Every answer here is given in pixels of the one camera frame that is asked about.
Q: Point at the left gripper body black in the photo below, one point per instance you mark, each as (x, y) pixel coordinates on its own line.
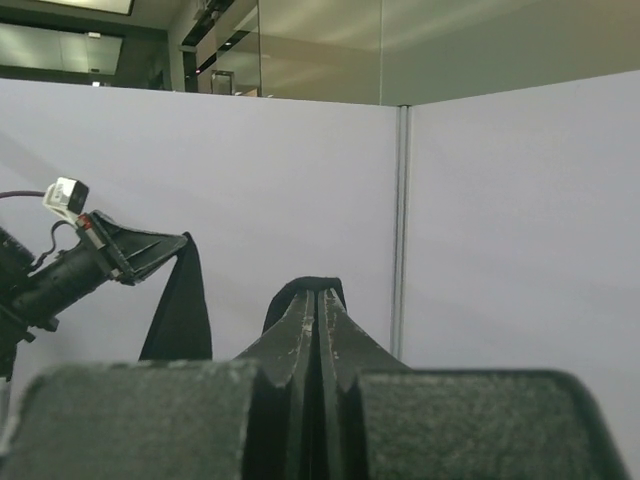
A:
(32, 298)

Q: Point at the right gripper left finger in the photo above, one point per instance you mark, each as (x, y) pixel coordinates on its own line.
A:
(242, 419)

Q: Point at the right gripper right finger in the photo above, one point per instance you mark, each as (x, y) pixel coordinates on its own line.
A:
(384, 420)

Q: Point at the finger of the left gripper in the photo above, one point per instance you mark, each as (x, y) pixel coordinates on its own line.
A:
(129, 256)

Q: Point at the black t-shirt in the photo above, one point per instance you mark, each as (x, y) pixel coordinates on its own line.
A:
(181, 328)

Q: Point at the left aluminium frame post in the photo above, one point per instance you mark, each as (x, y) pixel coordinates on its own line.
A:
(400, 229)

